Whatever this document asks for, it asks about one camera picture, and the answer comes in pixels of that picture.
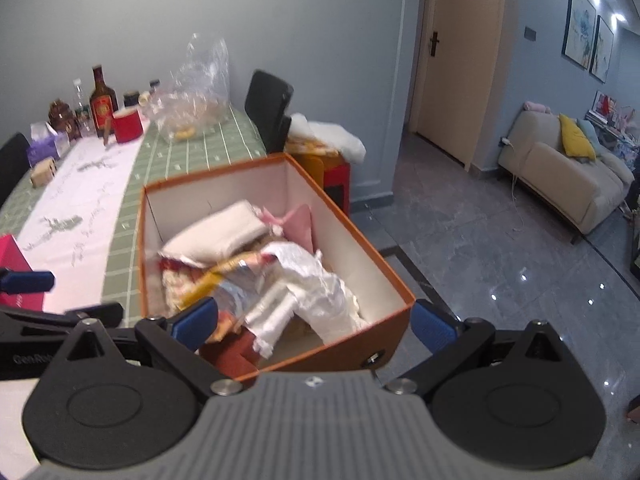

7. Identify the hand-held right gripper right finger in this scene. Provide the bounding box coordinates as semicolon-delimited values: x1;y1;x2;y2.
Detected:
385;299;581;395

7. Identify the crinkled clear plastic packaging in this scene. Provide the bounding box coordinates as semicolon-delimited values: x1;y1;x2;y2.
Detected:
160;252;281;342

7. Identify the magenta storage box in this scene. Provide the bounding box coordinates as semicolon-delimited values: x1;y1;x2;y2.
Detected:
0;234;49;312

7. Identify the red brown scrub sponge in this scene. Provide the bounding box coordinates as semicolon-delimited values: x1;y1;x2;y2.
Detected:
200;329;269;377

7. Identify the purple tissue box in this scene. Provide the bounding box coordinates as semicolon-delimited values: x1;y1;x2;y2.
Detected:
26;122;71;167

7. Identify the small tan paper box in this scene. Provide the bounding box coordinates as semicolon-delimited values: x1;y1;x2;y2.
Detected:
30;156;57;187

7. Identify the white charging cable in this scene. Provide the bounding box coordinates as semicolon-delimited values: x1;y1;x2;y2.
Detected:
500;137;527;234

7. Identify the large clear plastic bag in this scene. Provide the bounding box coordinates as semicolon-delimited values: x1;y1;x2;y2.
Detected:
150;32;234;142

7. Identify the white table runner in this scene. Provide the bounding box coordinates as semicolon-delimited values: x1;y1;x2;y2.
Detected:
0;130;151;312

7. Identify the light blue cushion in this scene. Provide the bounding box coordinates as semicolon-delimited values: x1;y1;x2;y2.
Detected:
575;119;609;162

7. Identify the pink cloth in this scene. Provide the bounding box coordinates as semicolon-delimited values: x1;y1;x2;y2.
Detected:
260;203;316;256

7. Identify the green checked tablecloth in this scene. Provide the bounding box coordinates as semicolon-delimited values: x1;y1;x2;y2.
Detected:
0;105;269;329

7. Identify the beige door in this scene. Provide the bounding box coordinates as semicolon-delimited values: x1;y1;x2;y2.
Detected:
407;0;509;172

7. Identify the white cloth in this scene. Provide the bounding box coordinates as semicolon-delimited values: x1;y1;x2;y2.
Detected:
244;242;369;357

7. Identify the beige sofa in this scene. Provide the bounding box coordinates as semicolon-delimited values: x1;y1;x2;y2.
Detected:
497;110;637;247

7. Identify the framed wall picture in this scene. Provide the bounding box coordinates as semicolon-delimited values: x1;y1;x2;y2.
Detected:
589;15;615;84
561;0;598;71

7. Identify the yellow cushion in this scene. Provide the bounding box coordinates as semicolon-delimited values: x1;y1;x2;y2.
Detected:
559;113;598;162

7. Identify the brown bear figurine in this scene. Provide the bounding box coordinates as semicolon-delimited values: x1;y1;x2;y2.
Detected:
48;100;81;141

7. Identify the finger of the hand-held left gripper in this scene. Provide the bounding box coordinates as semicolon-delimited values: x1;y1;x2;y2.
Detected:
0;302;124;335
0;269;55;295

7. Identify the brown liquor bottle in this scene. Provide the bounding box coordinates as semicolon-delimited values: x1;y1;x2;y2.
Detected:
89;65;120;134

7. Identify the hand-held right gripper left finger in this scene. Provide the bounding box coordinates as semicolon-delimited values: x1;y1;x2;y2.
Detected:
65;297;244;397

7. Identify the red stool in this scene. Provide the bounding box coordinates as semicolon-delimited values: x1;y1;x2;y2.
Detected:
320;160;352;217

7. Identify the white towel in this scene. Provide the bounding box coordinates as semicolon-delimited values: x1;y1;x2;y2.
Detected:
160;200;272;268

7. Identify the black chair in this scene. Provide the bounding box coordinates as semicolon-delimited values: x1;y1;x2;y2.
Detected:
0;132;31;207
244;69;295;155

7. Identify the orange cardboard box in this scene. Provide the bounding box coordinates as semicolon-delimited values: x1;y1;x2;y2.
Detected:
137;152;416;387

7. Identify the red enamel mug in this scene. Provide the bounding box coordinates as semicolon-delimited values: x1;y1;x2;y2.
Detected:
102;108;145;147

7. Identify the clear water bottle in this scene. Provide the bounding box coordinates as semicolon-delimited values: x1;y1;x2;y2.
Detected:
71;78;96;137

